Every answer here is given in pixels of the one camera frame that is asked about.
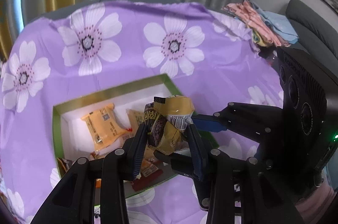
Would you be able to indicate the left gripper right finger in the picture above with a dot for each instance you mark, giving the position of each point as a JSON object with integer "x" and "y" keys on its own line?
{"x": 236, "y": 187}

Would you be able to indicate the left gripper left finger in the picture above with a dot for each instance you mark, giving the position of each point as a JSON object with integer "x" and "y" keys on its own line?
{"x": 72, "y": 199}

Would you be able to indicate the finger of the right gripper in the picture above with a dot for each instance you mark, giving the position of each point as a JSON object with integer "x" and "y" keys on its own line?
{"x": 255, "y": 122}
{"x": 192, "y": 167}

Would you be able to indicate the red milk tea packet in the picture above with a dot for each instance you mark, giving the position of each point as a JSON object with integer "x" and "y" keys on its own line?
{"x": 149, "y": 172}

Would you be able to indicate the panda snack packet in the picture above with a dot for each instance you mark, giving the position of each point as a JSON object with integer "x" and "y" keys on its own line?
{"x": 64, "y": 165}

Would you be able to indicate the gold snack packet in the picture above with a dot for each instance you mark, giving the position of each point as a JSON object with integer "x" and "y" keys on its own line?
{"x": 166, "y": 119}

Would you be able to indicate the soda cracker packet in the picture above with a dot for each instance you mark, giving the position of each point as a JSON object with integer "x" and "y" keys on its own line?
{"x": 135, "y": 118}

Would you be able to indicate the orange yellow cake packet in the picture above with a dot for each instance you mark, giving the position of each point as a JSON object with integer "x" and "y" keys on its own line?
{"x": 103, "y": 127}

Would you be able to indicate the person right hand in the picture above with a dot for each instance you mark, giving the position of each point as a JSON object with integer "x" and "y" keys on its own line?
{"x": 313, "y": 207}

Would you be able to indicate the green cardboard box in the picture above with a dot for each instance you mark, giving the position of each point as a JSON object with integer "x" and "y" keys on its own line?
{"x": 71, "y": 137}

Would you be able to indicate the folded pink blue clothes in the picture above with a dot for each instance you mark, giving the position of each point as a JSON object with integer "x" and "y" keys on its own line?
{"x": 271, "y": 28}

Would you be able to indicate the dark green sofa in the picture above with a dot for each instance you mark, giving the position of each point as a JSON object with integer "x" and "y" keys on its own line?
{"x": 315, "y": 36}

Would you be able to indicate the purple floral tablecloth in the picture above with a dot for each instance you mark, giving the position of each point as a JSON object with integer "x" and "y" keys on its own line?
{"x": 207, "y": 55}

